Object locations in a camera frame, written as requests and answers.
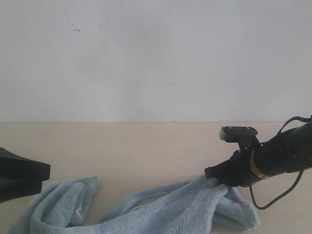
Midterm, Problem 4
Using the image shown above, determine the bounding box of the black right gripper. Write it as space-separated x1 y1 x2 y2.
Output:
204 147 255 187

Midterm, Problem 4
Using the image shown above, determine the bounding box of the light blue terry towel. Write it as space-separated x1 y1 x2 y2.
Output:
9 175 260 234

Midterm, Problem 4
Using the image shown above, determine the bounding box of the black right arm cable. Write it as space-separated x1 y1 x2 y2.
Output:
248 116 312 210

